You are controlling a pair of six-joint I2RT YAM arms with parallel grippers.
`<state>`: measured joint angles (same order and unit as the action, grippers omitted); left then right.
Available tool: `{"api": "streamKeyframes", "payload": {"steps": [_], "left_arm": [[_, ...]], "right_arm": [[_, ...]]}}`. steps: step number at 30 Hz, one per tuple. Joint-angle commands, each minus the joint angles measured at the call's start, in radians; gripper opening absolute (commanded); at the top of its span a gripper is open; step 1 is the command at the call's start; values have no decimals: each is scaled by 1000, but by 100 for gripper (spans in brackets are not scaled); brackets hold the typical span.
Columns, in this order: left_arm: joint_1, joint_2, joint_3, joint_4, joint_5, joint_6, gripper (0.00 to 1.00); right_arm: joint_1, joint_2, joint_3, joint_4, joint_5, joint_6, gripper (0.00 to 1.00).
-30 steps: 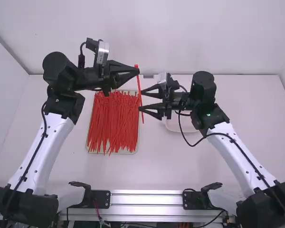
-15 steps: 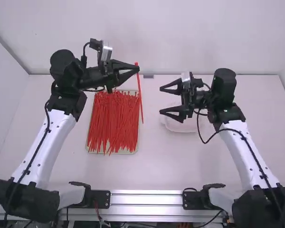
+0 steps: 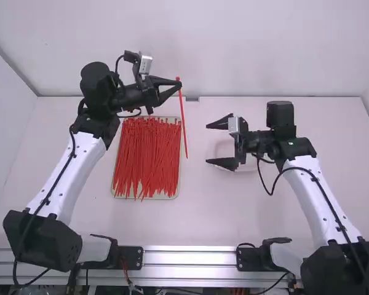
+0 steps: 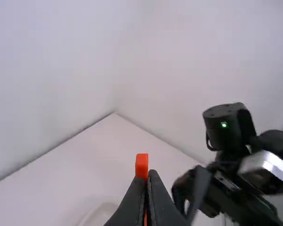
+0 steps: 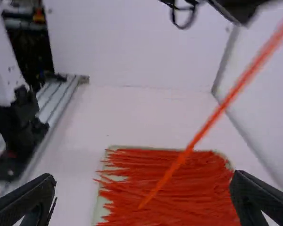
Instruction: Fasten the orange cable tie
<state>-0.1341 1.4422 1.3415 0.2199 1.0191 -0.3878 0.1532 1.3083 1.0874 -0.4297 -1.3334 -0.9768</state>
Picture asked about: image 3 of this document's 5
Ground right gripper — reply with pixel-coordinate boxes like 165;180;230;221
205;112;281;172

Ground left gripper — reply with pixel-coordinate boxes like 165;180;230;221
116;74;183;116

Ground orange cable tie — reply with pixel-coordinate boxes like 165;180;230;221
175;76;189;160

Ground pale tray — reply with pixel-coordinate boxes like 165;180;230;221
110;115;183;200

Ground silver rails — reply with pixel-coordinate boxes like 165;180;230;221
0;244;305;289

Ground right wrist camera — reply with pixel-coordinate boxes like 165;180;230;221
228;116;241;136

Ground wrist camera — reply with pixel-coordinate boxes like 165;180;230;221
228;116;241;136
138;54;154;75

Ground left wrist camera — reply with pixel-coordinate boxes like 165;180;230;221
138;54;154;75

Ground black cable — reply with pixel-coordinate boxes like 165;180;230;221
256;153;285;197
114;50;142;81
12;258;52;288

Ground row of orange cable ties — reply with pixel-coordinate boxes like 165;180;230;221
112;116;183;202

